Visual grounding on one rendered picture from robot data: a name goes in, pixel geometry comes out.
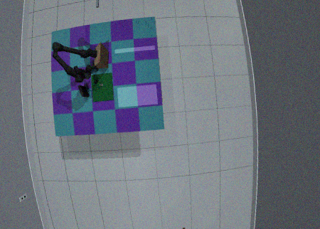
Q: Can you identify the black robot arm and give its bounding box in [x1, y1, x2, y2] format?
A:
[52, 42, 97, 82]

